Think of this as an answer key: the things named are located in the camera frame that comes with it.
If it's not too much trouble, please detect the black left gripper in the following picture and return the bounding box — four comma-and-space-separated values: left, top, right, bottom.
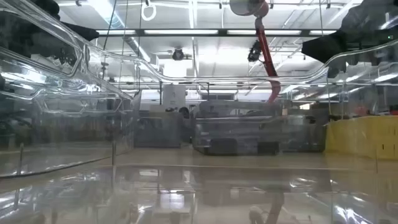
0, 0, 100, 74

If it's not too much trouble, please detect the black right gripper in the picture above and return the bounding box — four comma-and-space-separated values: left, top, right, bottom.
300, 0, 398, 78

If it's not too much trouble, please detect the smoke grey plastic bin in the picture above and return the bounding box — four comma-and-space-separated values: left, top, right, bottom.
279, 114, 326, 153
192, 100, 282, 156

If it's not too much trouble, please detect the yellow plastic basket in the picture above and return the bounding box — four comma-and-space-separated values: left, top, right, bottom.
323, 115, 398, 161

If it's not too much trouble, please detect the round black ceiling fixture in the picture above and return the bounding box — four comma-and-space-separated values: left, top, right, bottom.
172, 48, 185, 62

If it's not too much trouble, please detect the silver and red lamp head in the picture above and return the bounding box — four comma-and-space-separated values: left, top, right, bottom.
229, 0, 270, 18

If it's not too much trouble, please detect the white poster board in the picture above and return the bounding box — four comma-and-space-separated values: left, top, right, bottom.
162, 84, 187, 110

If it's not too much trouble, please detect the black overhead light bar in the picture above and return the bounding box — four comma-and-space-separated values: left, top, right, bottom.
96, 29, 340, 37

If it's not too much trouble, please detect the black hanging cable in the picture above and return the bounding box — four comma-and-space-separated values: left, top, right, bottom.
101, 0, 118, 80

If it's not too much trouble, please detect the silver ventilation duct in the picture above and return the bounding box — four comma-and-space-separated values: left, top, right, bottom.
93, 0, 153, 63

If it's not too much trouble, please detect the white hanging ring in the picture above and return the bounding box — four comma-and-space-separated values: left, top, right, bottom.
141, 2, 157, 22

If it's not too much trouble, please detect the black camera on lamp arm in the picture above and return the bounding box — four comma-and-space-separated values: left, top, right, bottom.
248, 40, 262, 62

